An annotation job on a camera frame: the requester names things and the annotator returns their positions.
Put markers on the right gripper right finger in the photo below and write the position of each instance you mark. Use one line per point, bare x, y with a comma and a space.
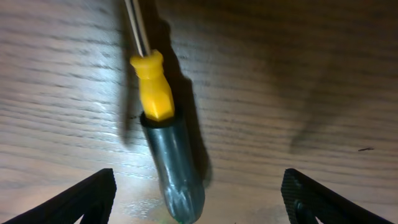
307, 201

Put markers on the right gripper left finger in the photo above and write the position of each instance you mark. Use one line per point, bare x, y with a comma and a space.
89, 201

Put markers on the black yellow screwdriver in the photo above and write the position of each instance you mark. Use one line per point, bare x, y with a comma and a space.
165, 128

